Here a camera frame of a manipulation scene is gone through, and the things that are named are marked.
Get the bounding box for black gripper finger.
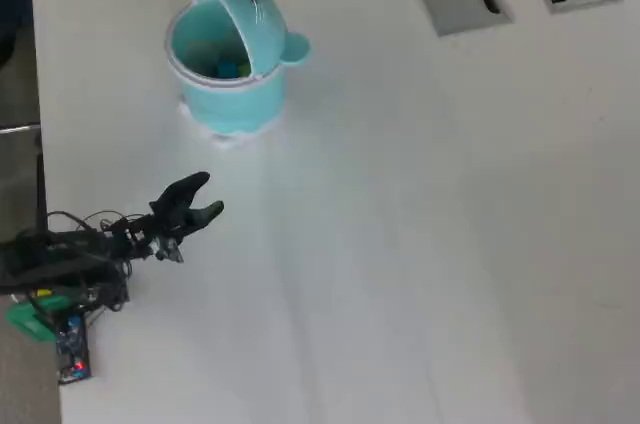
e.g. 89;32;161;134
178;199;225;241
148;171;212;234

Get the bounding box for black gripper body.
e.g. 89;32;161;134
110;213;182;261

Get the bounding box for teal whale-shaped bin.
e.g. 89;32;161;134
164;0;312;151

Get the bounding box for blue controller circuit board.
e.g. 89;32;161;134
54;312;94;386

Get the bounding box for black side panel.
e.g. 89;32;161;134
0;122;49;240

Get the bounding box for green table clamp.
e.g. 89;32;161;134
5;293;74;343

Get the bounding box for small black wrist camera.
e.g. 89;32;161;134
153;237;186;265

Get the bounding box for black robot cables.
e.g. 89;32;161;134
46;210;152;248

